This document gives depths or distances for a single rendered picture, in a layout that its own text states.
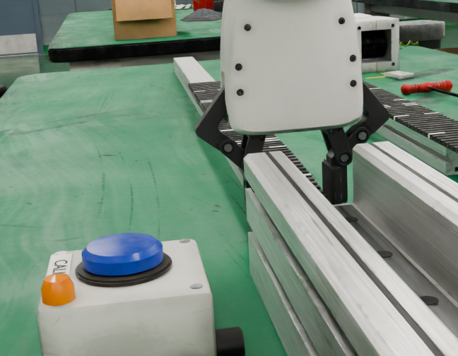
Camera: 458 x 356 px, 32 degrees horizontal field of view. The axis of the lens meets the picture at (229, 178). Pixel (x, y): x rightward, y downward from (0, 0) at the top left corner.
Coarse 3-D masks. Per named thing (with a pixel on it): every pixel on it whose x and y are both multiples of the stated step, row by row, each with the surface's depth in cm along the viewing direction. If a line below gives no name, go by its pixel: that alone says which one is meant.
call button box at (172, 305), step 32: (64, 256) 42; (192, 256) 41; (96, 288) 38; (128, 288) 37; (160, 288) 37; (192, 288) 37; (64, 320) 36; (96, 320) 36; (128, 320) 36; (160, 320) 36; (192, 320) 37; (64, 352) 36; (96, 352) 36; (128, 352) 37; (160, 352) 37; (192, 352) 37; (224, 352) 41
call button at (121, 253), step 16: (96, 240) 40; (112, 240) 40; (128, 240) 40; (144, 240) 40; (96, 256) 38; (112, 256) 38; (128, 256) 38; (144, 256) 38; (160, 256) 39; (96, 272) 38; (112, 272) 38; (128, 272) 38
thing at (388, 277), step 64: (256, 192) 48; (384, 192) 47; (448, 192) 41; (256, 256) 50; (320, 256) 33; (384, 256) 40; (448, 256) 38; (320, 320) 33; (384, 320) 27; (448, 320) 33
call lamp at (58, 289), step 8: (48, 280) 36; (56, 280) 36; (64, 280) 36; (48, 288) 36; (56, 288) 36; (64, 288) 36; (72, 288) 36; (48, 296) 36; (56, 296) 36; (64, 296) 36; (72, 296) 36; (48, 304) 36; (56, 304) 36
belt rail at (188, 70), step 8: (176, 64) 157; (184, 64) 152; (192, 64) 151; (176, 72) 160; (184, 72) 140; (192, 72) 140; (200, 72) 139; (184, 80) 138; (192, 80) 130; (200, 80) 129; (208, 80) 128; (184, 88) 140; (192, 96) 125; (200, 104) 113; (200, 112) 114; (240, 176) 77
